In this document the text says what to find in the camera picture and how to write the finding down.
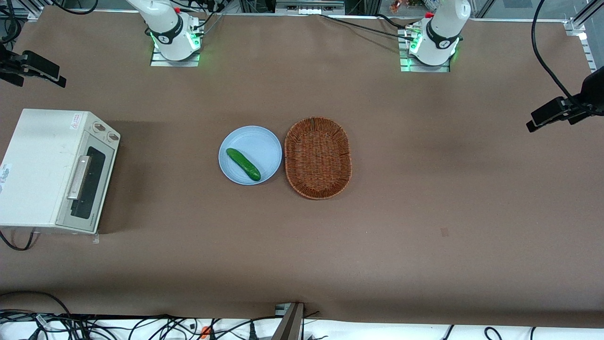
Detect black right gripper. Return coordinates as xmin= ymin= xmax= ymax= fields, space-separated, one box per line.
xmin=0 ymin=44 xmax=25 ymax=87

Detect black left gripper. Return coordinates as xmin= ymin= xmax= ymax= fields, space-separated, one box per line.
xmin=566 ymin=66 xmax=604 ymax=126

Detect grey oven door with handle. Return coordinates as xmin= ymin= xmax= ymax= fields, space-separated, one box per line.
xmin=56 ymin=131 xmax=118 ymax=234

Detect white toaster oven body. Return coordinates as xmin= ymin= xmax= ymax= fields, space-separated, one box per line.
xmin=0 ymin=109 xmax=121 ymax=235

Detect brown table cover sheet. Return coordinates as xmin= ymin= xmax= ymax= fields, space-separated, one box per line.
xmin=0 ymin=6 xmax=604 ymax=329

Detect green cucumber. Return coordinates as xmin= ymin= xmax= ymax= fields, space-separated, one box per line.
xmin=226 ymin=148 xmax=261 ymax=182

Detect light blue round plate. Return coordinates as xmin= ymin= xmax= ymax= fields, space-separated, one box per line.
xmin=218 ymin=125 xmax=283 ymax=186

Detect brown wicker basket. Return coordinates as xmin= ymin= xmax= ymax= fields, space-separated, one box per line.
xmin=284 ymin=117 xmax=352 ymax=200

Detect grey power strip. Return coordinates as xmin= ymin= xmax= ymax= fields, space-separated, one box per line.
xmin=275 ymin=0 xmax=346 ymax=16

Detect black left wrist camera cable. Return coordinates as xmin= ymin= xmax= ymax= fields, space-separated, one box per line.
xmin=531 ymin=0 xmax=604 ymax=116

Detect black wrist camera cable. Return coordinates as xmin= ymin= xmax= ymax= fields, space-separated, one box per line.
xmin=51 ymin=0 xmax=99 ymax=16
xmin=531 ymin=0 xmax=604 ymax=116

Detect aluminium frame corner bracket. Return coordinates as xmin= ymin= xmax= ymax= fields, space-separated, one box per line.
xmin=563 ymin=0 xmax=604 ymax=72

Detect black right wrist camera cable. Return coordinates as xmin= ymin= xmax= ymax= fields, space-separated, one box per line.
xmin=51 ymin=0 xmax=99 ymax=16

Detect black oven power cable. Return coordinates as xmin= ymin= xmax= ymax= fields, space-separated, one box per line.
xmin=0 ymin=228 xmax=36 ymax=252

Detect cables at right arm base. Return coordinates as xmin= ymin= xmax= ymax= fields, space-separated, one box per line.
xmin=186 ymin=0 xmax=229 ymax=34

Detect black cable to arm base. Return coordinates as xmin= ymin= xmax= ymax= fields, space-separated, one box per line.
xmin=375 ymin=13 xmax=411 ymax=29
xmin=309 ymin=13 xmax=416 ymax=42

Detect tangled black floor cables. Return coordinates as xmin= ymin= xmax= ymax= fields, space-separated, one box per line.
xmin=0 ymin=290 xmax=284 ymax=340

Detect grey camera stand post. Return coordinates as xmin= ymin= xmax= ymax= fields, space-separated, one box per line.
xmin=271 ymin=302 xmax=305 ymax=340

